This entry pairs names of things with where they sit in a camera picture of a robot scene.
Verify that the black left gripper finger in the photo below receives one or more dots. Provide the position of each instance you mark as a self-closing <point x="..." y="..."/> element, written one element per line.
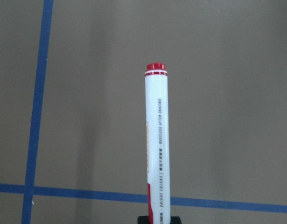
<point x="144" y="220"/>

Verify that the red and white marker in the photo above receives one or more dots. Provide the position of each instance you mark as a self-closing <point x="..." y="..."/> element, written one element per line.
<point x="157" y="130"/>

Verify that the brown paper table mat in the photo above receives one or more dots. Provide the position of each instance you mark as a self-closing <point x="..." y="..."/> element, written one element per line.
<point x="227" y="70"/>

